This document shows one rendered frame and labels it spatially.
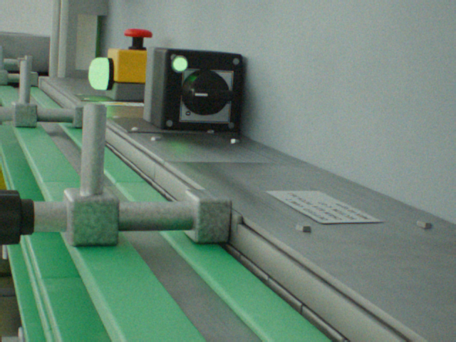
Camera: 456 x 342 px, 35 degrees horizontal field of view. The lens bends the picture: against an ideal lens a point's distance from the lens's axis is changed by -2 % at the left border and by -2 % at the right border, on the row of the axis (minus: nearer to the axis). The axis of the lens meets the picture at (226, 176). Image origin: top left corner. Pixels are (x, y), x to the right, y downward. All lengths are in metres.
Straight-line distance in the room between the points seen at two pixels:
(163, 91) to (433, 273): 0.44
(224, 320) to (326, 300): 0.04
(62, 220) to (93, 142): 0.04
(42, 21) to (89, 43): 3.57
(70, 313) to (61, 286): 0.05
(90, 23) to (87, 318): 1.05
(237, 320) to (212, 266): 0.06
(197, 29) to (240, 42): 0.15
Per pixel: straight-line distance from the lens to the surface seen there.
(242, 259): 0.39
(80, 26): 1.48
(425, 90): 0.47
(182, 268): 0.37
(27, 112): 0.83
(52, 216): 0.38
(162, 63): 0.72
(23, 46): 2.28
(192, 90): 0.69
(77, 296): 0.53
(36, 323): 0.73
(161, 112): 0.72
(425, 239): 0.39
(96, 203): 0.38
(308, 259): 0.33
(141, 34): 1.01
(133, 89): 1.00
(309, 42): 0.61
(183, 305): 0.32
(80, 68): 1.49
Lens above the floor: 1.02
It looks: 20 degrees down
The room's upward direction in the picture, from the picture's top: 90 degrees counter-clockwise
